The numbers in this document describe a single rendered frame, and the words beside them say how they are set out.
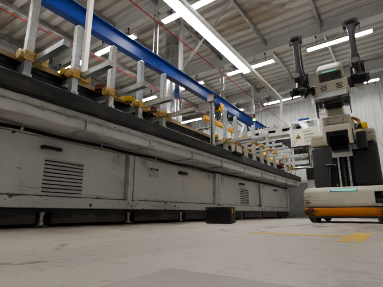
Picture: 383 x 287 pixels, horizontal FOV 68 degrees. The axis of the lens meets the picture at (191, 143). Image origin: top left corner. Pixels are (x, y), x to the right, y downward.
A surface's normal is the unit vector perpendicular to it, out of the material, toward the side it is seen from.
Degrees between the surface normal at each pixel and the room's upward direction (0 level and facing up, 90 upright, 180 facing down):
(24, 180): 90
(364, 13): 90
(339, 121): 98
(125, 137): 90
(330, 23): 90
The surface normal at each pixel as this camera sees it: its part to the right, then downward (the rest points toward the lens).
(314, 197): -0.56, -0.20
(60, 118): 0.82, -0.14
